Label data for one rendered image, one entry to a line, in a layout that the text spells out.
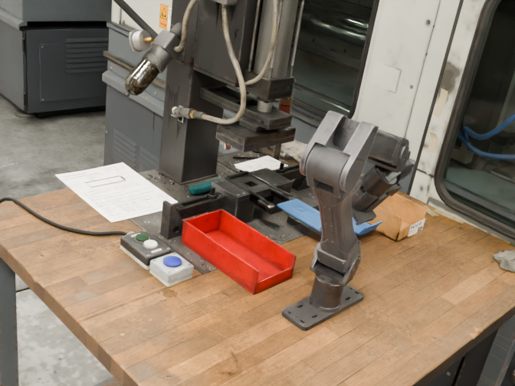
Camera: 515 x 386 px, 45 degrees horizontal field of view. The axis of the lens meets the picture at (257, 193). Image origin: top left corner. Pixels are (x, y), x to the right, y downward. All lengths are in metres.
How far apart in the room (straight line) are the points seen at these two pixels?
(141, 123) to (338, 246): 2.14
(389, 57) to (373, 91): 0.13
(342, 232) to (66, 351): 1.58
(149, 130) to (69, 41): 1.60
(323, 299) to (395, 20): 1.05
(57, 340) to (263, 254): 1.33
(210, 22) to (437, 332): 0.89
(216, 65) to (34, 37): 3.05
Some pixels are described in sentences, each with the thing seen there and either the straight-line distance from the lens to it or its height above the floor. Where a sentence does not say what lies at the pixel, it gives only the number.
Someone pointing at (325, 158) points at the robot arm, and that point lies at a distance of 1.05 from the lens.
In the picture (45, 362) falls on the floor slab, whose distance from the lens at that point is 2.49.
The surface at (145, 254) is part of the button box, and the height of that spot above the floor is 0.93.
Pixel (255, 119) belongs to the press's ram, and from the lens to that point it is 1.51.
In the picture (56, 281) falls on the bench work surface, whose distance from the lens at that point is 1.32.
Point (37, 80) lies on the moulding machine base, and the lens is 4.60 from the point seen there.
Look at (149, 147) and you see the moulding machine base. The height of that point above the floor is 0.45.
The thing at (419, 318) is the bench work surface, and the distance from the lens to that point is 1.38.
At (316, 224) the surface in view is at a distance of 1.44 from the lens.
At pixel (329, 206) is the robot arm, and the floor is 1.17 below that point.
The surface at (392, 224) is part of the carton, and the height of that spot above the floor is 0.94.
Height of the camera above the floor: 1.65
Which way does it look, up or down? 25 degrees down
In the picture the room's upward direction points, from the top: 9 degrees clockwise
